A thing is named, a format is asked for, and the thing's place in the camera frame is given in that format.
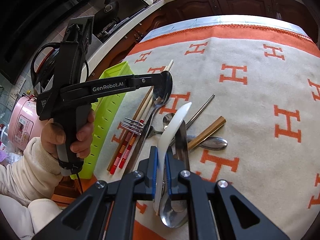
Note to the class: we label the black wok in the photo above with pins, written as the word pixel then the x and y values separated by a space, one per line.
pixel 108 12

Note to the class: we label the golden tan chopstick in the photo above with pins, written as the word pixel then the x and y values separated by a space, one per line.
pixel 207 132

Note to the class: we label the white wall socket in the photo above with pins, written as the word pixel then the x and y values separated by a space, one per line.
pixel 11 102
pixel 20 81

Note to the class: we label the person's left forearm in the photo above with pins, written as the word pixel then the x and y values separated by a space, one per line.
pixel 25 175

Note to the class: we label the steel fork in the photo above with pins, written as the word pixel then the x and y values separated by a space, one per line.
pixel 132 126

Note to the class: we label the gas stove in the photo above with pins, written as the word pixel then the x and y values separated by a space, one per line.
pixel 112 30

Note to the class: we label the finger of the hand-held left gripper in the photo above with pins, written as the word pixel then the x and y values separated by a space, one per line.
pixel 147 80

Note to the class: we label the person's left hand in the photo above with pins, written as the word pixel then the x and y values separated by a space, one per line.
pixel 55 132

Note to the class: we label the orange and white printed blanket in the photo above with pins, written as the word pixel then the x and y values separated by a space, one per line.
pixel 250 105

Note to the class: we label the green plastic utensil tray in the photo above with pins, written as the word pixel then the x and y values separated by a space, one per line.
pixel 105 130

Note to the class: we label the small steel spoon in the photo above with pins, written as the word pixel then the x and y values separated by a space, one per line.
pixel 168 120

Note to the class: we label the steel tipped red chopstick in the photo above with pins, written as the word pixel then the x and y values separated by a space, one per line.
pixel 202 106

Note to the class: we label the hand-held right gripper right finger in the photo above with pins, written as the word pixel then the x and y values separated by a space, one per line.
pixel 168 177

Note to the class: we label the pink rice cooker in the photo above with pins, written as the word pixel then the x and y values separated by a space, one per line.
pixel 22 125

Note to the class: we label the white ceramic spoon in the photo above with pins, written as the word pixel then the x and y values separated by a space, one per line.
pixel 175 120

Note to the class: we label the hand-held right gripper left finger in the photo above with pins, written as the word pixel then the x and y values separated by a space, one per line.
pixel 155 175

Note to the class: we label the person's white garment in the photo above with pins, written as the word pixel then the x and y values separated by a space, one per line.
pixel 15 217

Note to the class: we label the large steel spoon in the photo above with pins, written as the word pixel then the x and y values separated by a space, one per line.
pixel 162 95

